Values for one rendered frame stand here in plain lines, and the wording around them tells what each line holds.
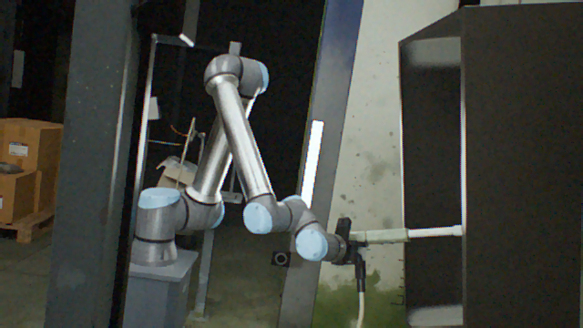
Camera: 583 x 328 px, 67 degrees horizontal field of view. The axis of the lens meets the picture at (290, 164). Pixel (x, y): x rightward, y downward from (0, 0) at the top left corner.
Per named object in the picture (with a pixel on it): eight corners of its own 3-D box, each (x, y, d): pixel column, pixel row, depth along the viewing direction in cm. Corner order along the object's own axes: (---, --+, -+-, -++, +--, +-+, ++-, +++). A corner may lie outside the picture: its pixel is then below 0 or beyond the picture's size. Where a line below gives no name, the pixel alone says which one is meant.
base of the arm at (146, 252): (118, 262, 164) (121, 237, 163) (136, 248, 183) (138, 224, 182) (169, 270, 164) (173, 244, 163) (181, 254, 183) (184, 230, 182)
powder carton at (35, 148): (25, 161, 409) (29, 123, 406) (57, 166, 411) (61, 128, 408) (1, 166, 372) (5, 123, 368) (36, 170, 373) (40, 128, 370)
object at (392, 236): (328, 292, 161) (326, 229, 167) (334, 292, 165) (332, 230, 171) (466, 292, 134) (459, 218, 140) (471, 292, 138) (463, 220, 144)
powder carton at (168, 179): (149, 185, 422) (168, 148, 420) (191, 203, 432) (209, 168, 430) (142, 196, 370) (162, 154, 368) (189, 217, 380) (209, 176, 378)
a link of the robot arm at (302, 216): (281, 192, 138) (301, 223, 131) (306, 192, 146) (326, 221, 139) (266, 212, 142) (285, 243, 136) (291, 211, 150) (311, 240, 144)
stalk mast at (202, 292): (204, 314, 271) (241, 45, 255) (202, 319, 265) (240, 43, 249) (195, 313, 271) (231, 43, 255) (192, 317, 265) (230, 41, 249)
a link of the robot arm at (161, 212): (127, 230, 172) (132, 185, 171) (167, 227, 184) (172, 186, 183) (145, 241, 162) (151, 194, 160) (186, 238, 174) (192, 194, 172)
